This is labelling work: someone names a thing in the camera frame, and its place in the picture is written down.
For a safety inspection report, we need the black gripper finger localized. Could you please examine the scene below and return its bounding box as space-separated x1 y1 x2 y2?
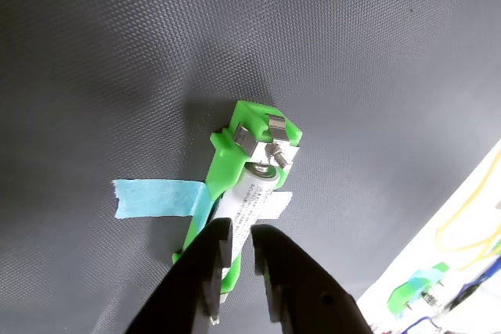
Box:
250 223 373 334
124 217 236 334

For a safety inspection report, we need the white AA battery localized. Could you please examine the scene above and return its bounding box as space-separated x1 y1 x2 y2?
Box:
213 161 285 269

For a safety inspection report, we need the green battery holder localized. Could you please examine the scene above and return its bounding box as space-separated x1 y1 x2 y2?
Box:
171 99 304 304

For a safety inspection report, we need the green printed block with screw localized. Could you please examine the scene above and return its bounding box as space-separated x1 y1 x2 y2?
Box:
387 260 452 320

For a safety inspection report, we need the long blue masking tape strip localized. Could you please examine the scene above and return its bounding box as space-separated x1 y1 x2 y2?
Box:
112 178 294 221

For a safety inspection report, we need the short blue tape piece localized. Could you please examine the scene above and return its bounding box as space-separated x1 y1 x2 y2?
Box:
406 267 445 293

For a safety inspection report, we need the yellow rubber band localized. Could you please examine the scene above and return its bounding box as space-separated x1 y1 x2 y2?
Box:
435 156 501 272

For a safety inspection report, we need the dark grey textured mat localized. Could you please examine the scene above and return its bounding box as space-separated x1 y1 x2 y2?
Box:
0 0 501 334

